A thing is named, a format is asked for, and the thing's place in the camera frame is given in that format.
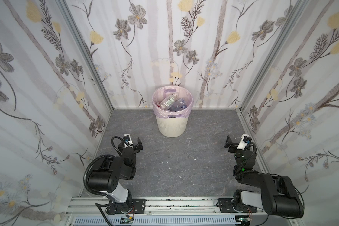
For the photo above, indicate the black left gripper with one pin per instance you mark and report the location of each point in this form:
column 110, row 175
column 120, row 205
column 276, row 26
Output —
column 133, row 148

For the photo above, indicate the clear bottle green neck band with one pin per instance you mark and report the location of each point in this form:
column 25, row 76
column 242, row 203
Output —
column 169, row 101

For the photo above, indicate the clear bottle dark blue label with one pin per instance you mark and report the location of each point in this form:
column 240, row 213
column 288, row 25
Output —
column 178, row 105

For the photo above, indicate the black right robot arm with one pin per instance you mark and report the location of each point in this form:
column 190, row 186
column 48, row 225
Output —
column 278, row 196

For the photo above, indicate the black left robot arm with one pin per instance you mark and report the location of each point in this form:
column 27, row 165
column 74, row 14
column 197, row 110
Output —
column 102, row 176

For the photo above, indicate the cream ribbed waste bin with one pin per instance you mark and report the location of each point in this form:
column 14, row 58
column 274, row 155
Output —
column 172, row 127

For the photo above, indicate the pink plastic bin liner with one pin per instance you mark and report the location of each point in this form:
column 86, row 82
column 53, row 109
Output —
column 161, row 93

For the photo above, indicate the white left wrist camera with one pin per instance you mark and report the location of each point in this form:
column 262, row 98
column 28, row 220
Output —
column 127, row 140

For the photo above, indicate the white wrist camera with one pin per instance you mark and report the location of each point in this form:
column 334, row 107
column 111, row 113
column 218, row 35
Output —
column 127, row 140
column 245, row 140

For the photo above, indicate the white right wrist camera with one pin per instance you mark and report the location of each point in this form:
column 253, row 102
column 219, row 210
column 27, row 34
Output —
column 245, row 140

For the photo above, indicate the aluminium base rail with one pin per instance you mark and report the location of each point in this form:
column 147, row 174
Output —
column 176, row 206

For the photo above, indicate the white slotted cable duct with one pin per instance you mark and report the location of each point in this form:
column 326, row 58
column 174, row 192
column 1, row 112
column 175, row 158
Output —
column 158, row 221

